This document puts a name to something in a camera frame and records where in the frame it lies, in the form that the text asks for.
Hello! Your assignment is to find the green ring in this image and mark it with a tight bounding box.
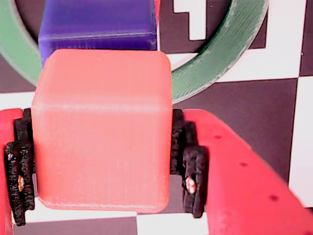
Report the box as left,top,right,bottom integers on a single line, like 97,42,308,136
0,0,269,105

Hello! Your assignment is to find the blue cube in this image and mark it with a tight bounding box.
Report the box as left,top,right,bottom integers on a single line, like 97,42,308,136
38,0,158,69

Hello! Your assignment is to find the black white marker mat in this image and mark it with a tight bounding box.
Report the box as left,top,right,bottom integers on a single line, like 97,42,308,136
0,0,313,235

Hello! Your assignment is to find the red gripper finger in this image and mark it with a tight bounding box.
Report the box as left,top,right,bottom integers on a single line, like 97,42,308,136
0,108,37,235
171,109,313,235

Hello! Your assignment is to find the orange cube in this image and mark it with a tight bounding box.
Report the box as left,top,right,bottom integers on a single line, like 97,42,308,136
31,48,173,212

